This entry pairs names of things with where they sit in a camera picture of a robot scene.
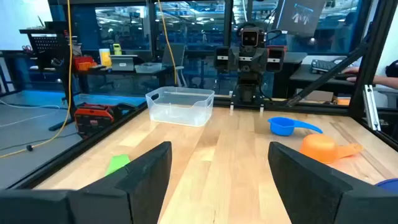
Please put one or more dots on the yellow plastic container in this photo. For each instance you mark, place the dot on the yellow plastic container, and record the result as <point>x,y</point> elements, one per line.
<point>105,57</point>

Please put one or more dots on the clear plastic tray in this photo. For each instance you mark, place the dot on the clear plastic tray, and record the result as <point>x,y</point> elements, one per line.
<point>148,68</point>

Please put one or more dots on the dark monitor screen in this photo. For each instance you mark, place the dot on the dark monitor screen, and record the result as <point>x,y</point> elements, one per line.
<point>300,15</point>

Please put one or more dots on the black office desk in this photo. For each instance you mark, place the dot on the black office desk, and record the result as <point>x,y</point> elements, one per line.
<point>298,76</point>

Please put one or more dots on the red orange parts bin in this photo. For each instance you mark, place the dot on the red orange parts bin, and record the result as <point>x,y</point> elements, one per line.
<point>82,63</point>

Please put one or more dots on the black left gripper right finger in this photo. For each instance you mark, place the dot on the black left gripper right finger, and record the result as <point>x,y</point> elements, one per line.
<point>304,193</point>

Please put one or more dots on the black work table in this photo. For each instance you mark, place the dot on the black work table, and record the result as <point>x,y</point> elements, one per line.
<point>124,74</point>

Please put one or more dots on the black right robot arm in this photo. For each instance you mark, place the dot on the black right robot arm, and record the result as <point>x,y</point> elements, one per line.
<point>248,90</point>

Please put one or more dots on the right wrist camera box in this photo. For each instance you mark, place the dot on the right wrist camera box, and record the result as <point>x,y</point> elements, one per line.
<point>250,38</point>

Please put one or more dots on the orange measuring cup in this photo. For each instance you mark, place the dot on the orange measuring cup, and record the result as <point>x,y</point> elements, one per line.
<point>320,149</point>

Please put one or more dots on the green measuring cup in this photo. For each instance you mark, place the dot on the green measuring cup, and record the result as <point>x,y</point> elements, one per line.
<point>117,163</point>

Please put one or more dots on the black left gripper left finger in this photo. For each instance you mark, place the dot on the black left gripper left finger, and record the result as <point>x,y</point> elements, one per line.
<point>140,186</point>

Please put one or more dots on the yellow green handheld device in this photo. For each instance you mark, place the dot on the yellow green handheld device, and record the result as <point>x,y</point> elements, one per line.
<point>117,49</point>

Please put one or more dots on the clear plastic basket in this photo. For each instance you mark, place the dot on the clear plastic basket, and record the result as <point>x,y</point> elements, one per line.
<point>180,115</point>

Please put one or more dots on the person's forearm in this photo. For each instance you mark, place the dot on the person's forearm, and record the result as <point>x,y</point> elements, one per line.
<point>379,81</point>

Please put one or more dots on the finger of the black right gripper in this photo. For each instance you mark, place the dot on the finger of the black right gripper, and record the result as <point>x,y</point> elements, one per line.
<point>276,59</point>
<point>222,59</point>

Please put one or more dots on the dark blue measuring cup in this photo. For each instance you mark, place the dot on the dark blue measuring cup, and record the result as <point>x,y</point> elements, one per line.
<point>390,185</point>

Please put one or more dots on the black aluminium table frame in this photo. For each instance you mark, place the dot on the black aluminium table frame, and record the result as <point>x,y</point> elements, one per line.
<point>77,148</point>

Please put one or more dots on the person's hand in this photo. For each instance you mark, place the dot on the person's hand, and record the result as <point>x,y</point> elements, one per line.
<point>351,74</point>

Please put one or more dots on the red black tool box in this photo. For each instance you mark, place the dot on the red black tool box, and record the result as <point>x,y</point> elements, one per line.
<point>93,118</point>

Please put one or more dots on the grey laptop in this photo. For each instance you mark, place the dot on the grey laptop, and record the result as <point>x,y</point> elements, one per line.
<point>122,63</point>

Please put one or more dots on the black keyboard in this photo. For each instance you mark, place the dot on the black keyboard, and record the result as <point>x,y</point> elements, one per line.
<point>325,65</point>

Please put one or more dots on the silver aluminium bracket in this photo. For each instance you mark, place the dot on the silver aluminium bracket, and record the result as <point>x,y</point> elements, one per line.
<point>371,107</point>

